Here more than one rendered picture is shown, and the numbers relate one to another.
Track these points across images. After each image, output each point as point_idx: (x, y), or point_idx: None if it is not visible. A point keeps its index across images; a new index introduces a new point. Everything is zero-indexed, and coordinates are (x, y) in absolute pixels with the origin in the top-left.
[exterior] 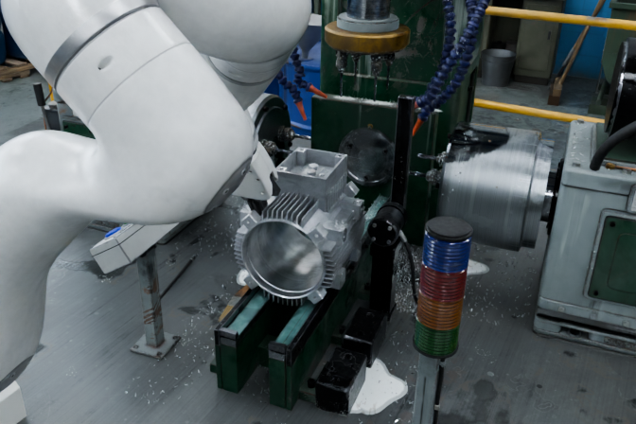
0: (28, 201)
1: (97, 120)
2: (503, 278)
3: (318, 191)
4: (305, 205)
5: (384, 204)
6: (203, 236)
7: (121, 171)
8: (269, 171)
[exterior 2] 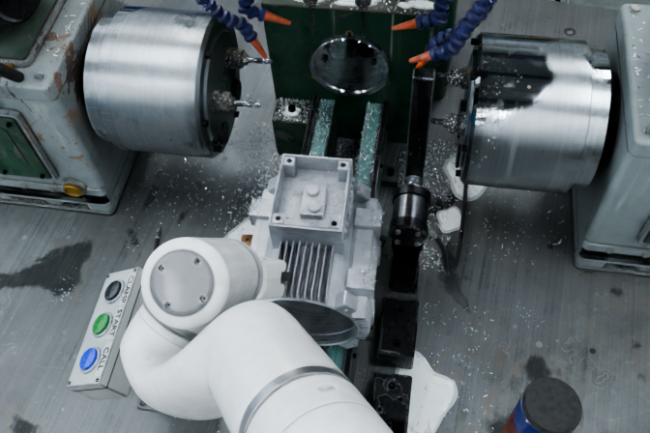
0: None
1: None
2: None
3: (332, 241)
4: (318, 260)
5: (401, 189)
6: (157, 186)
7: None
8: (279, 279)
